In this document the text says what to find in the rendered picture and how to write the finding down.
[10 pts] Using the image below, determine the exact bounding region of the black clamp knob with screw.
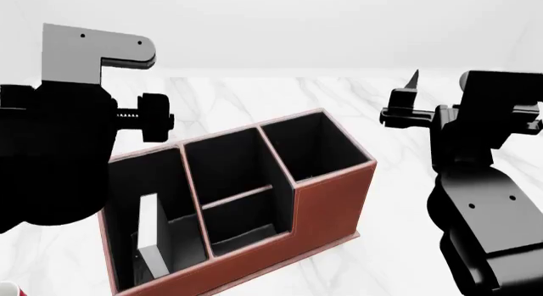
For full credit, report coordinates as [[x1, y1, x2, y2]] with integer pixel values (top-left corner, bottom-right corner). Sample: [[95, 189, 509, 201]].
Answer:
[[113, 92, 176, 143]]

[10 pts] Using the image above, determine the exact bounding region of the brown leather desk caddy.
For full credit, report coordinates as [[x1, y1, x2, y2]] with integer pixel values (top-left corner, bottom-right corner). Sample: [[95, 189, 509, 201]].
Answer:
[[97, 108, 378, 296]]

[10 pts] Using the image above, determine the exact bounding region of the grey L-shaped bracket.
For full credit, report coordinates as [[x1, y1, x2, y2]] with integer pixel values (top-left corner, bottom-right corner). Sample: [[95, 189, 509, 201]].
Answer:
[[42, 22, 158, 86]]

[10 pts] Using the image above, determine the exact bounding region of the white thin flat panel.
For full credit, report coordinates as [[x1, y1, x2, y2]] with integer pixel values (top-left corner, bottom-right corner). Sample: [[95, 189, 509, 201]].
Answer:
[[136, 192, 171, 277]]

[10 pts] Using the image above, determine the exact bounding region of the red and white book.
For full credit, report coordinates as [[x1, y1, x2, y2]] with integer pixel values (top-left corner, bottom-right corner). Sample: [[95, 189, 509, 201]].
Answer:
[[0, 280, 29, 296]]

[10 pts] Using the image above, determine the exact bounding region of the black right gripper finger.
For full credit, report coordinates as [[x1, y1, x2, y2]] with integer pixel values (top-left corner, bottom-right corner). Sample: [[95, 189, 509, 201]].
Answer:
[[389, 69, 422, 112]]

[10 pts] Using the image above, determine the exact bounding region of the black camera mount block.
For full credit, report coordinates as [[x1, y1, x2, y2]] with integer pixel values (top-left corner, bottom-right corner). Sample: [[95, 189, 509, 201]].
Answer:
[[459, 70, 543, 151]]

